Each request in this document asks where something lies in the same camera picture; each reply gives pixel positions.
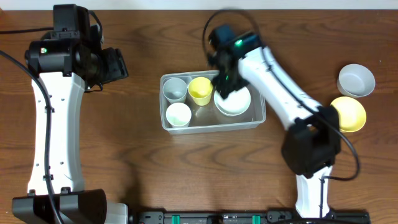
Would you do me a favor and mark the yellow cup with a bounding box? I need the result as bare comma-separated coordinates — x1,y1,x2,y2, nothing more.
188,77,213,106

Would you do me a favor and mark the white bowl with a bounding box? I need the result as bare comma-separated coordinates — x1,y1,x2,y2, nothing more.
213,87,251,116

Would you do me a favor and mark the grey cup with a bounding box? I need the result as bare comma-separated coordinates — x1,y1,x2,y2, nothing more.
162,78,187,104

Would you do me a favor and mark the clear plastic container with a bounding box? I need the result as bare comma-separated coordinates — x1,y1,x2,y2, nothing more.
159,85,266,134

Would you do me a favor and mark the white cup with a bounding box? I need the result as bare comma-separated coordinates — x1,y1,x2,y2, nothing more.
165,103,192,128

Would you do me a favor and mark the grey bowl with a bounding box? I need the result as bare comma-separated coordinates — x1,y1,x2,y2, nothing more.
336,64,376,98

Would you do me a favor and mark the yellow bowl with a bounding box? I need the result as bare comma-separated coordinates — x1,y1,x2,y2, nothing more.
330,96,367,133

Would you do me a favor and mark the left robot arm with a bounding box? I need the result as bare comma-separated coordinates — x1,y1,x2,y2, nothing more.
12,24,129,223

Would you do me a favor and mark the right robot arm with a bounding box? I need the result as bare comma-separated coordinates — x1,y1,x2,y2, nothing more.
208,31,341,218

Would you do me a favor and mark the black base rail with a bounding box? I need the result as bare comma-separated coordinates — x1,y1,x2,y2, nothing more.
127,209,371,224

